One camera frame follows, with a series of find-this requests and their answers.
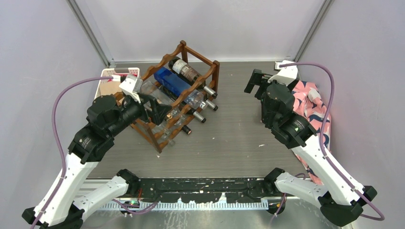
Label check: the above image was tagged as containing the clear slim glass bottle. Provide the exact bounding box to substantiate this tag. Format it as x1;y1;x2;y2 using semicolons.
140;121;171;152

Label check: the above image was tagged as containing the blue clear square bottle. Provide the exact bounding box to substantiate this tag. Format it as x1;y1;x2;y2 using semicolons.
153;67;207;109

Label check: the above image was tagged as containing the dark wine bottle cream label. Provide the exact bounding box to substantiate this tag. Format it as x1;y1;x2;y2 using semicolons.
186;108;206;123

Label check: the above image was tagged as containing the brown wooden wine rack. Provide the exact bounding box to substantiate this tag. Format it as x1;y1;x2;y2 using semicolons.
131;41;220;153

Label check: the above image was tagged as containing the clear square slim bottle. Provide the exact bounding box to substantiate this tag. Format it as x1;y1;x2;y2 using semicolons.
140;81;186;127

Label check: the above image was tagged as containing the olive green wine bottle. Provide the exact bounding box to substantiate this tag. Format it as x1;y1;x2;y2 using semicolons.
168;56;218;98

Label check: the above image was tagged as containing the dark green wine bottle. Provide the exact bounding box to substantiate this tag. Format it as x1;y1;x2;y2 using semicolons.
205;99;219;111

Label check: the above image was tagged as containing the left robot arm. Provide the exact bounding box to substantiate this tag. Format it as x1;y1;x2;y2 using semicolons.
22;94;172;229

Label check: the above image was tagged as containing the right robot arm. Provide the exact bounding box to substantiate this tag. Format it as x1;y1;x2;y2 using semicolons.
245;68;377;227

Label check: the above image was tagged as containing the pink shark print cloth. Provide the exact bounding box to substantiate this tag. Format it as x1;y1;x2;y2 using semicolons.
292;81;331;185

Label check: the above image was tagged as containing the beige cloth in basket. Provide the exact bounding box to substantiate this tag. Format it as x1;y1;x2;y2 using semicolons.
99;81;121;96

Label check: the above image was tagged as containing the white perforated plastic basket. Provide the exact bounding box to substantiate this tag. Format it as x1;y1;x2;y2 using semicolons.
94;67;140;99

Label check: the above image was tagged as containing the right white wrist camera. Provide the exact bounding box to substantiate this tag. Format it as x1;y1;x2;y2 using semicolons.
271;60;298;86

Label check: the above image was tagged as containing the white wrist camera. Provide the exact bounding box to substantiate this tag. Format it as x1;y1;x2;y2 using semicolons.
271;60;298;86
119;74;143;104

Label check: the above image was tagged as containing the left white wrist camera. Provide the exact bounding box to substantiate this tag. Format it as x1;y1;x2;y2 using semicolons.
119;74;143;104

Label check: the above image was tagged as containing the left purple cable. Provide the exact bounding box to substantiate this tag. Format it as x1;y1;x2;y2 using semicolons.
30;75;159;229

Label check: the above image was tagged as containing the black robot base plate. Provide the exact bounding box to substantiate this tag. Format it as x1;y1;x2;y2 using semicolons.
119;177;283;204

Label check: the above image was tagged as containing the white slotted cable duct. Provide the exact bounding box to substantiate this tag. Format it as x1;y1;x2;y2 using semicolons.
99;200;269;211

